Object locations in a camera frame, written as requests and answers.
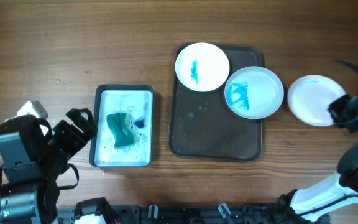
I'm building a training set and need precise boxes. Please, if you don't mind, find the green yellow sponge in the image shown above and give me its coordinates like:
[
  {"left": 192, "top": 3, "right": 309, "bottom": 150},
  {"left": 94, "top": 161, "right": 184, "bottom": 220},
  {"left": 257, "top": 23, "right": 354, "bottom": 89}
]
[{"left": 106, "top": 113, "right": 136, "bottom": 149}]

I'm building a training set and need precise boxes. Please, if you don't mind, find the white plate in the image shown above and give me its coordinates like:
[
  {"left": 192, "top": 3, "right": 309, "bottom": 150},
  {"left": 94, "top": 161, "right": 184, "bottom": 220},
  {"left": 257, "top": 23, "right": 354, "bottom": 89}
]
[
  {"left": 287, "top": 75, "right": 346, "bottom": 127},
  {"left": 175, "top": 42, "right": 230, "bottom": 92}
]

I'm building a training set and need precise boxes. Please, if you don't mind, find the light blue plate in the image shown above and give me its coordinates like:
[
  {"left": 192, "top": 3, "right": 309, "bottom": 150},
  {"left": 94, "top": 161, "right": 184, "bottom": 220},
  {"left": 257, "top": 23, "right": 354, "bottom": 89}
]
[{"left": 224, "top": 66, "right": 284, "bottom": 119}]

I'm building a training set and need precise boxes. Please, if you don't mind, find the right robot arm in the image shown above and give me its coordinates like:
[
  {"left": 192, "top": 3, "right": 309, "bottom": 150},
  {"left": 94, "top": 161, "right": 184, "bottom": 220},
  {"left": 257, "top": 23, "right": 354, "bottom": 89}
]
[{"left": 270, "top": 60, "right": 358, "bottom": 223}]

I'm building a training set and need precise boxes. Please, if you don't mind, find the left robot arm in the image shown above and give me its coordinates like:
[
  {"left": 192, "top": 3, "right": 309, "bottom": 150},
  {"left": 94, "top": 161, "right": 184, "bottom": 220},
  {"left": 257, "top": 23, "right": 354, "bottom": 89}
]
[{"left": 0, "top": 108, "right": 98, "bottom": 223}]

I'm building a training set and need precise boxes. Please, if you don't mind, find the dark soapy water tray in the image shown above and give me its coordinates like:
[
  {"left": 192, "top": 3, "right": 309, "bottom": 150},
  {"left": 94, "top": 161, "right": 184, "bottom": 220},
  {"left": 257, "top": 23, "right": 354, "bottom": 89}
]
[{"left": 89, "top": 84, "right": 154, "bottom": 167}]

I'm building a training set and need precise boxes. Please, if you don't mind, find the brown serving tray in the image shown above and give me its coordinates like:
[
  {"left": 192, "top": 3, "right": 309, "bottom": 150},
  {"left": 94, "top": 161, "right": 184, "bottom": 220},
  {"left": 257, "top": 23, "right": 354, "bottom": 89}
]
[{"left": 168, "top": 42, "right": 263, "bottom": 162}]

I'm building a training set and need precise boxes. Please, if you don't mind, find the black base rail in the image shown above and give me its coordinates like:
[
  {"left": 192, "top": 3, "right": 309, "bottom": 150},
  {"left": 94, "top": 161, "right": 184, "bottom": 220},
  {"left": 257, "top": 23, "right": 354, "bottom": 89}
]
[{"left": 53, "top": 203, "right": 331, "bottom": 224}]

